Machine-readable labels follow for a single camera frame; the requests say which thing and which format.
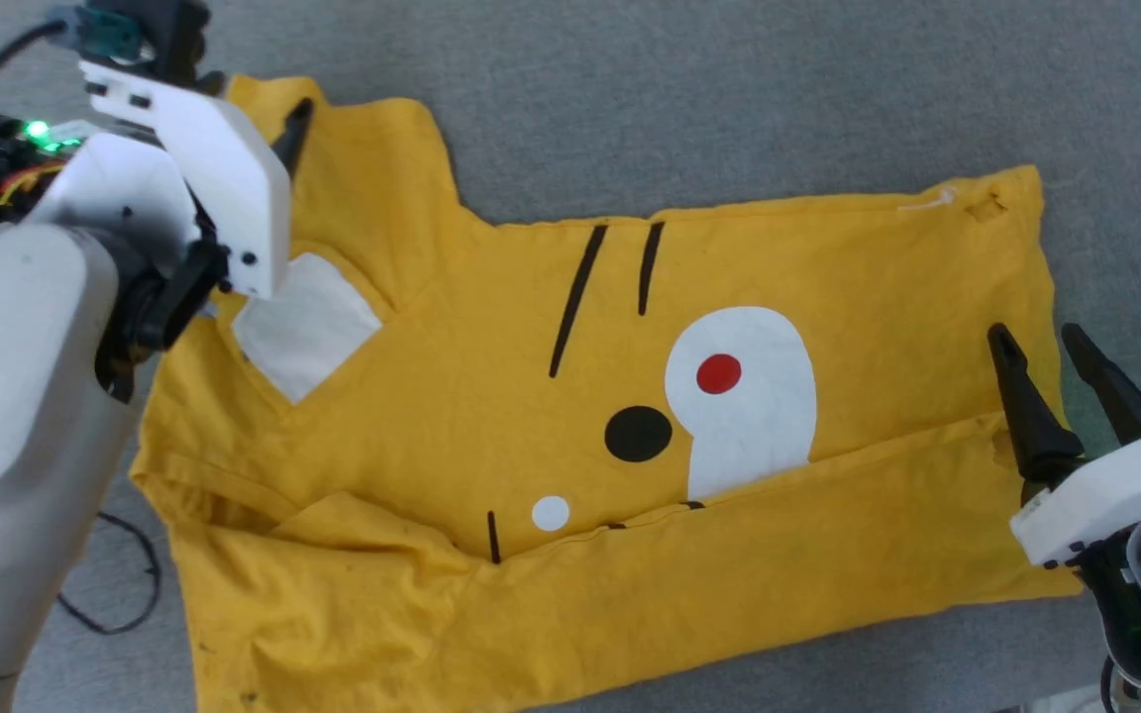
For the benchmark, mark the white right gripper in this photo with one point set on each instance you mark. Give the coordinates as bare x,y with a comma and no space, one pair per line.
1115,490

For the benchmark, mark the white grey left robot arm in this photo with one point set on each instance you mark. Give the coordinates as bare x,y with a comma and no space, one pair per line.
16,396

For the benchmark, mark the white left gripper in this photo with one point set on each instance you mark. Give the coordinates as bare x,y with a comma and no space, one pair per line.
224,168

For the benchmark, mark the dark left wrist camera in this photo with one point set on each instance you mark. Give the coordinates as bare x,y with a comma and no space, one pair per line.
155,30

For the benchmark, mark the yellow cartoon face t-shirt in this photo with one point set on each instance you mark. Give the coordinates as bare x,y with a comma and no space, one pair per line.
491,396

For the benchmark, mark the grey fabric sofa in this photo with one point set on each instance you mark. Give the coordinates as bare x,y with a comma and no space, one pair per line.
729,99

